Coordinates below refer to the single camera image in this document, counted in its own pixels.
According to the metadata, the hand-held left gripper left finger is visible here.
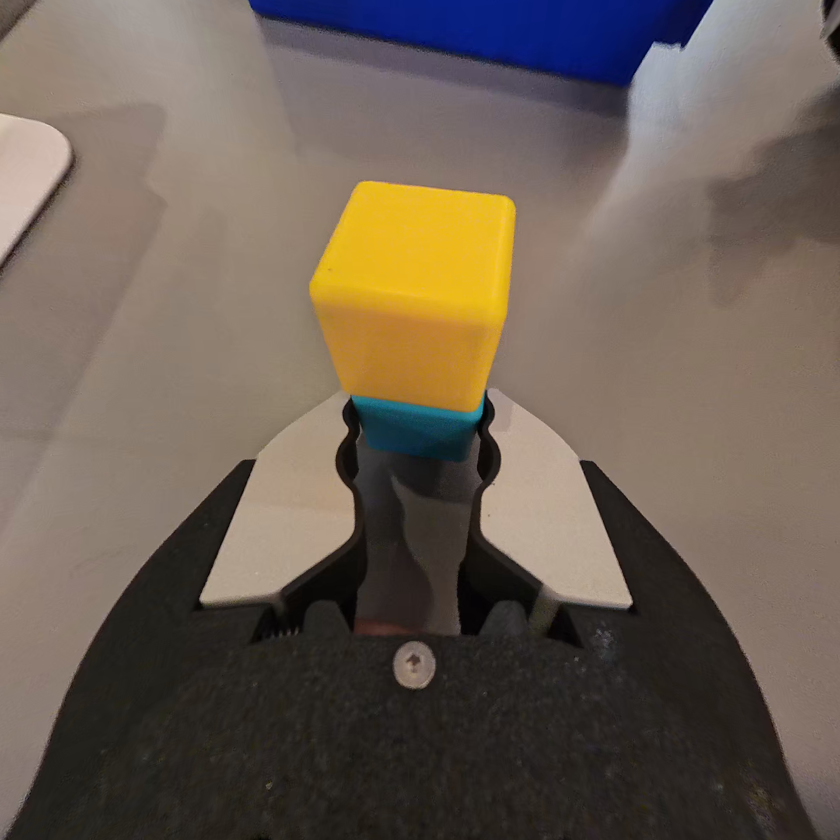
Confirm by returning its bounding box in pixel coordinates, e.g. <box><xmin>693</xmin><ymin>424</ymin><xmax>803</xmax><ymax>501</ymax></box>
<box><xmin>199</xmin><ymin>392</ymin><xmax>366</xmax><ymax>631</ymax></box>

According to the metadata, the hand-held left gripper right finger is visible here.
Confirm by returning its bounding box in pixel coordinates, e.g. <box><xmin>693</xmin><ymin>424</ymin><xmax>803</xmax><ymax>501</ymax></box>
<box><xmin>459</xmin><ymin>388</ymin><xmax>634</xmax><ymax>634</ymax></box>

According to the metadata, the light blue cube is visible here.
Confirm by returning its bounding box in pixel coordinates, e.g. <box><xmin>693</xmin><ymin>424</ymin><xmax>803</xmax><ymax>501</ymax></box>
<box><xmin>351</xmin><ymin>394</ymin><xmax>487</xmax><ymax>460</ymax></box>

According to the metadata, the yellow cube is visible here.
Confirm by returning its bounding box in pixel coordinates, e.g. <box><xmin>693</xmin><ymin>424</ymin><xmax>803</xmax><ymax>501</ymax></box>
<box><xmin>308</xmin><ymin>180</ymin><xmax>517</xmax><ymax>412</ymax></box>

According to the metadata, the blue plastic bin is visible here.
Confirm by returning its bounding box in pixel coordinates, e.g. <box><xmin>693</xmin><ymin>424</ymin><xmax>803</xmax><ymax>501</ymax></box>
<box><xmin>248</xmin><ymin>0</ymin><xmax>714</xmax><ymax>86</ymax></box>

